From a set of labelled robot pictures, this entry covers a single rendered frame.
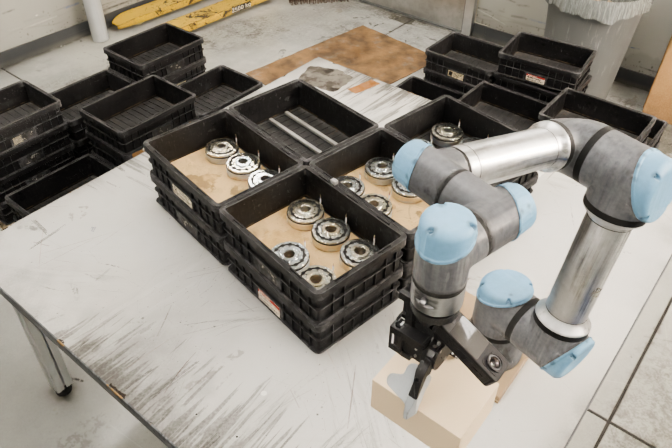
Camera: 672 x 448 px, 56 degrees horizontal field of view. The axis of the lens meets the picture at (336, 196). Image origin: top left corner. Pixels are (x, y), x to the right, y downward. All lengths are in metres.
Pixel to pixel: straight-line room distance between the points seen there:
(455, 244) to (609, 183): 0.46
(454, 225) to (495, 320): 0.68
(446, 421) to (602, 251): 0.46
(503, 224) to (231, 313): 0.98
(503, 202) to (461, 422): 0.34
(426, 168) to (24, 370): 2.02
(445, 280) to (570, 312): 0.56
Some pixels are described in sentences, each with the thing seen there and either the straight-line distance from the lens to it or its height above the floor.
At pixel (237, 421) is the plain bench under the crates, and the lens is 1.51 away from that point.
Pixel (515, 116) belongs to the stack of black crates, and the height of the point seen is 0.38.
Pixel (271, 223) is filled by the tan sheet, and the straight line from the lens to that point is 1.74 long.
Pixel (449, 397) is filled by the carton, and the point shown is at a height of 1.13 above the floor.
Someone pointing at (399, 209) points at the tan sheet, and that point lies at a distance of 1.79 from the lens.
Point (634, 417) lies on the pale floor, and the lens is 2.56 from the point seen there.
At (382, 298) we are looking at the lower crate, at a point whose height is 0.75.
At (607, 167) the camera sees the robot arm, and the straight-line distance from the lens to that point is 1.19.
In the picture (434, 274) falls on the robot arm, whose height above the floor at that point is 1.39.
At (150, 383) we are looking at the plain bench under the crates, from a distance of 1.60.
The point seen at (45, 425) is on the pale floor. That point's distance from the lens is 2.50.
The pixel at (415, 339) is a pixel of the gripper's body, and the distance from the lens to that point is 0.95.
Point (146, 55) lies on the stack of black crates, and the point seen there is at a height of 0.49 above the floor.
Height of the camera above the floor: 1.98
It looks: 39 degrees down
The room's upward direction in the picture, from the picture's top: 1 degrees clockwise
